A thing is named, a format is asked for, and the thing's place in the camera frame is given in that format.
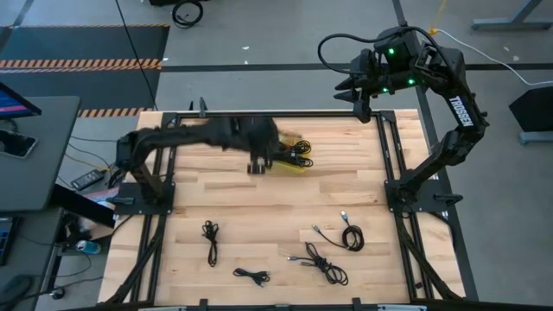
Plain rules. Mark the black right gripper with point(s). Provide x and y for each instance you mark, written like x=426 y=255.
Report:
x=371 y=80

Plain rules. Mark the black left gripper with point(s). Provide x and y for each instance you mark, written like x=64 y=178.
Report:
x=259 y=138

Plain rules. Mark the yellow plastic bin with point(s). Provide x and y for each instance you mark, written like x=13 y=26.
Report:
x=287 y=167

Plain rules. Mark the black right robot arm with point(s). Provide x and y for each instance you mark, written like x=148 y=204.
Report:
x=462 y=112

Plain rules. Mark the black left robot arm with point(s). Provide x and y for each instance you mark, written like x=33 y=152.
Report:
x=173 y=134

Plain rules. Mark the grey metal stand foot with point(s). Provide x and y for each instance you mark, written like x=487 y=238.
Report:
x=497 y=23

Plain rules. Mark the black remote control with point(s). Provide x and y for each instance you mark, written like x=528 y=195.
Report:
x=87 y=179

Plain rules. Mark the black panel on stand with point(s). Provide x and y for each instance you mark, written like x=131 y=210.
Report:
x=535 y=108

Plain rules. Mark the blue water bottle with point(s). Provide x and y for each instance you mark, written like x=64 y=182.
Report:
x=88 y=247

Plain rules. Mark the black hazard-striped floor mat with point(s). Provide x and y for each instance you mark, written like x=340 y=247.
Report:
x=86 y=43

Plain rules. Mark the grey side desk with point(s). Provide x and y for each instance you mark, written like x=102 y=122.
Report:
x=43 y=164

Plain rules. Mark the grey low desk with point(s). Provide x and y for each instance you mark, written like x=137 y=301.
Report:
x=34 y=259

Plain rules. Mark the black smartphone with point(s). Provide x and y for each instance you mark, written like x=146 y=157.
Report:
x=15 y=143

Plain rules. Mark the monitor with blue screen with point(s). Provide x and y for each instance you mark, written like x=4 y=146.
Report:
x=10 y=105

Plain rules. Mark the dark keyboard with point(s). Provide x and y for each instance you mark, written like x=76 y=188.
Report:
x=5 y=242

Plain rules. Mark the dark grey computer mouse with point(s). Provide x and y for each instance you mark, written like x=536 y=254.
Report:
x=15 y=288

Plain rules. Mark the black aluminium table frame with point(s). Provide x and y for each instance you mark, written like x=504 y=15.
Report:
x=311 y=114

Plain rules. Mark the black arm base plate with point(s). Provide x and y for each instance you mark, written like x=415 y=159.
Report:
x=427 y=203
x=166 y=203

